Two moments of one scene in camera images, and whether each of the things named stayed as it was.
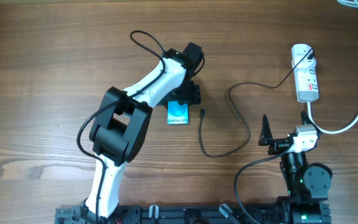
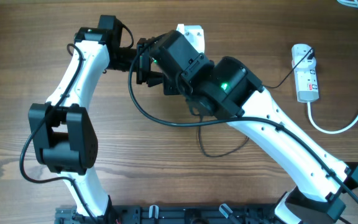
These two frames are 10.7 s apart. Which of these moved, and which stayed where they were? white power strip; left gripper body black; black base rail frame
Moved: left gripper body black
Stayed: white power strip; black base rail frame
